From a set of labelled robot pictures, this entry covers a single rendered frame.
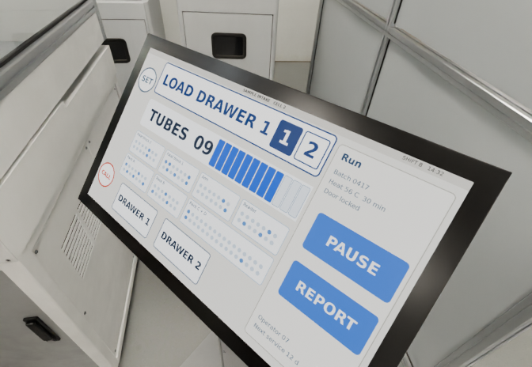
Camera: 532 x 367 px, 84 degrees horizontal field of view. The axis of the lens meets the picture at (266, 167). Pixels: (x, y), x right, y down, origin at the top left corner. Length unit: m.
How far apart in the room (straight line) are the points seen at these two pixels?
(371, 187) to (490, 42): 0.75
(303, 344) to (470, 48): 0.91
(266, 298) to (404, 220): 0.17
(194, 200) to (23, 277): 0.52
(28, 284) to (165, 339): 0.73
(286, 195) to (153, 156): 0.23
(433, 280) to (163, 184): 0.35
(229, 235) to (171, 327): 1.13
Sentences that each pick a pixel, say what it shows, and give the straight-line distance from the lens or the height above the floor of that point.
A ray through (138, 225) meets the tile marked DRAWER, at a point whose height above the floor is 0.99.
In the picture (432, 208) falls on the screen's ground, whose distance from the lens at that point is 0.31.
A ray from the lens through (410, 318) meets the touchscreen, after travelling 0.33.
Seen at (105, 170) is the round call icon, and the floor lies 1.02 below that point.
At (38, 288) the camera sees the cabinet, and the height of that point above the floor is 0.69.
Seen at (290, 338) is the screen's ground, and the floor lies 1.01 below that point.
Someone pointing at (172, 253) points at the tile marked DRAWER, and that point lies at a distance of 0.44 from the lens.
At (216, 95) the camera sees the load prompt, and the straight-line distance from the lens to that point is 0.42.
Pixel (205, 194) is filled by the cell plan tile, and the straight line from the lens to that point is 0.40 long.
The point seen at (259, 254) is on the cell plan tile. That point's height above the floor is 1.05.
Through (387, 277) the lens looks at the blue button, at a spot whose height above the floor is 1.10.
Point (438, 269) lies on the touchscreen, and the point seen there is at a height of 1.12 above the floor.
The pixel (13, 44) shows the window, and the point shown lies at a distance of 0.90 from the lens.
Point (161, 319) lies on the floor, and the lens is 1.51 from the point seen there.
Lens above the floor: 1.35
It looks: 40 degrees down
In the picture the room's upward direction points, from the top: 4 degrees clockwise
